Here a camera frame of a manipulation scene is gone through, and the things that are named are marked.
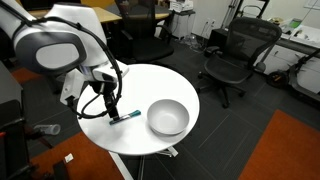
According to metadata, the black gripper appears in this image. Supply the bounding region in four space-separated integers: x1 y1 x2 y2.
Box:
88 79 121 122

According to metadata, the teal capped white marker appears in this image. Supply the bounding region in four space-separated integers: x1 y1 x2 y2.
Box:
109 109 142 127

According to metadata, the white round bowl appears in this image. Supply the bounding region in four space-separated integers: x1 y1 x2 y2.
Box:
146 98 191 137

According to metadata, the white metal table base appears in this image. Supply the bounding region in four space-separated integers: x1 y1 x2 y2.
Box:
108 146 180 180

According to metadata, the small white card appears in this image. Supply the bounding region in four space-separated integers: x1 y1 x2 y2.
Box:
64 153 75 164

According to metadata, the black padded office chair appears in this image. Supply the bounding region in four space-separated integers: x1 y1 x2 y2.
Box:
113 0 175 66

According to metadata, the light wooden desk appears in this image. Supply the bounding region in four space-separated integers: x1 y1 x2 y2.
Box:
155 12 171 21
28 6 123 25

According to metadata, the small white cabinet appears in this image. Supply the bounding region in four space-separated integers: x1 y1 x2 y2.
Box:
171 11 196 40

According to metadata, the black mesh office chair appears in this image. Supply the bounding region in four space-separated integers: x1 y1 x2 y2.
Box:
196 17 283 109

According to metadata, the white printer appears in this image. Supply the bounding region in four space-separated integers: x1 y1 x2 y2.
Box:
168 0 195 14

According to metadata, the black computer monitor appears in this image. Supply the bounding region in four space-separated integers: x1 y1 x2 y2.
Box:
19 0 83 11

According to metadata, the black electric scooter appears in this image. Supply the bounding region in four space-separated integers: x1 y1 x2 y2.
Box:
264 49 320 105

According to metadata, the long white cabinet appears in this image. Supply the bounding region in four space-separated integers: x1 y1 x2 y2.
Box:
256 19 320 95

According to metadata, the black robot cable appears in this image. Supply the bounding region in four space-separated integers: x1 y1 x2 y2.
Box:
0 3 124 120

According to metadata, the black upright post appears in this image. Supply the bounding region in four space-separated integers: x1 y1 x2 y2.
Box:
52 160 70 180

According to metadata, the black robot mount table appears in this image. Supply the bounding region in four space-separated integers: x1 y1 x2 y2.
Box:
0 99 35 180

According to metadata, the black box by wall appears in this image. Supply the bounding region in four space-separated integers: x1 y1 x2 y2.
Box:
208 28 230 52

